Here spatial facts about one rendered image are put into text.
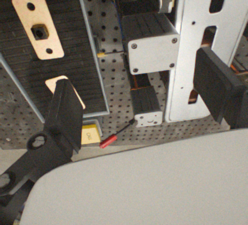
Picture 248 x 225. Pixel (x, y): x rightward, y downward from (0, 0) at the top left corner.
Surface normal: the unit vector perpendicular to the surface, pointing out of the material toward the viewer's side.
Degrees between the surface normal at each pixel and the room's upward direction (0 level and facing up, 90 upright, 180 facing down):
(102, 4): 0
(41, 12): 0
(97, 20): 0
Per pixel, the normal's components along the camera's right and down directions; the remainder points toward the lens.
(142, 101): -0.10, -0.70
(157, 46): 0.10, 0.70
